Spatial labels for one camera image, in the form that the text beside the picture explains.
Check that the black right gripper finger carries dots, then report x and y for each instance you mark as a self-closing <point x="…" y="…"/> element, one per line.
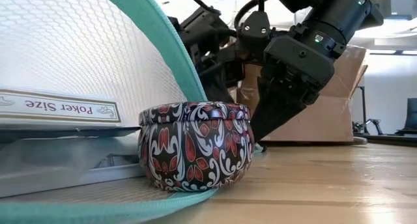
<point x="273" y="113"/>

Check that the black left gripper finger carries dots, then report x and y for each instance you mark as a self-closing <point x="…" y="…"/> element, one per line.
<point x="218" y="87"/>

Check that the brown taped cardboard box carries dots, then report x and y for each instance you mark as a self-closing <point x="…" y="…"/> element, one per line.
<point x="325" y="120"/>

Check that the dark round patterned item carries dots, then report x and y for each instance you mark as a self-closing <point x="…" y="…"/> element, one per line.
<point x="195" y="146"/>

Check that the teal-edged mesh zipper pouch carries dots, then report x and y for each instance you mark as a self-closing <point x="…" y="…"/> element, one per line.
<point x="65" y="54"/>

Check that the navy playing cards box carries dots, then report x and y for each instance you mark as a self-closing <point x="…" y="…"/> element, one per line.
<point x="49" y="108"/>

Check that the background black robot arm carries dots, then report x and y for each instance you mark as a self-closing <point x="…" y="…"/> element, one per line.
<point x="373" y="124"/>

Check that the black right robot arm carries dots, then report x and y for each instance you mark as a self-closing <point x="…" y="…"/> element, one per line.
<point x="335" y="12"/>

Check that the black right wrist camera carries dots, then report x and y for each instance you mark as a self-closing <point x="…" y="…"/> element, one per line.
<point x="255" y="32"/>

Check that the black aluminium table frame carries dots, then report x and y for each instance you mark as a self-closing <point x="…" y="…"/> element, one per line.
<point x="391" y="139"/>

